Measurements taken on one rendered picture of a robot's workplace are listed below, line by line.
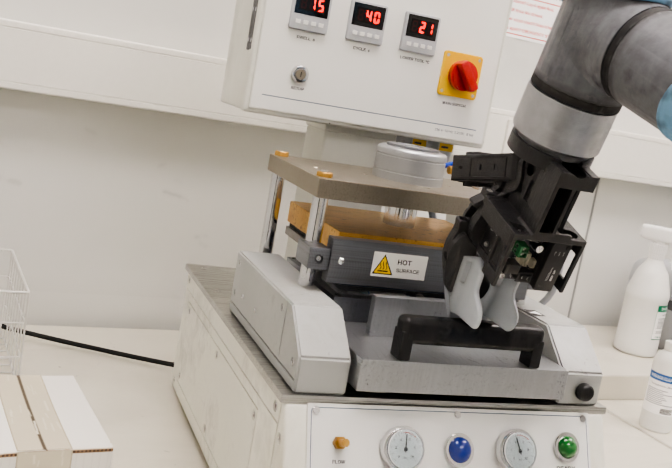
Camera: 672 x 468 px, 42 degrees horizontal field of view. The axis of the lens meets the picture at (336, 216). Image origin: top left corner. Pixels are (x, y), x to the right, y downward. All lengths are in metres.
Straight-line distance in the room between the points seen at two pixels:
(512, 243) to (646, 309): 1.06
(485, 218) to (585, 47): 0.17
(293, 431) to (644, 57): 0.42
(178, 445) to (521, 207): 0.54
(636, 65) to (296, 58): 0.51
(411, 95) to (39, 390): 0.55
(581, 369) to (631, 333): 0.86
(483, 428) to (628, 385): 0.81
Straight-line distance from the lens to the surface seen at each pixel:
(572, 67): 0.70
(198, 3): 1.46
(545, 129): 0.71
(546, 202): 0.72
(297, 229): 1.00
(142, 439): 1.10
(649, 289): 1.77
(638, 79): 0.65
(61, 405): 0.94
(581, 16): 0.70
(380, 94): 1.10
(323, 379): 0.79
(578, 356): 0.93
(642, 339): 1.78
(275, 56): 1.05
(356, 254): 0.87
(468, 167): 0.82
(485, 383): 0.85
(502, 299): 0.82
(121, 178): 1.46
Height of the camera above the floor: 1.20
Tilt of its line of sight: 8 degrees down
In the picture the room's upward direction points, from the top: 10 degrees clockwise
